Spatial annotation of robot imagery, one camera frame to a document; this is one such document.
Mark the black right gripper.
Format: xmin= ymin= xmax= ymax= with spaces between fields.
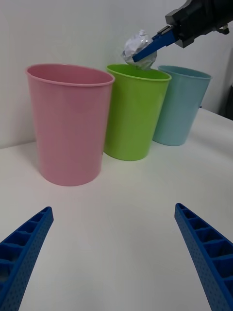
xmin=132 ymin=0 xmax=220 ymax=63

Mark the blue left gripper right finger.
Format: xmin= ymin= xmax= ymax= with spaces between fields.
xmin=174 ymin=203 xmax=233 ymax=311

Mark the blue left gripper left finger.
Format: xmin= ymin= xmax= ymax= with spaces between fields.
xmin=0 ymin=206 xmax=54 ymax=311

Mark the clear plastic wad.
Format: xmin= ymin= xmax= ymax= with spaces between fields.
xmin=121 ymin=29 xmax=158 ymax=71

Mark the pale blue plastic bin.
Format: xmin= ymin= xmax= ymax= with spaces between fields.
xmin=152 ymin=65 xmax=212 ymax=146

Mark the yellow-green plastic bin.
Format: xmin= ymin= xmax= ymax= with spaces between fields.
xmin=103 ymin=64 xmax=172 ymax=161

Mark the pink plastic bin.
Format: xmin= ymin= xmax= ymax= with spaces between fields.
xmin=25 ymin=63 xmax=116 ymax=187

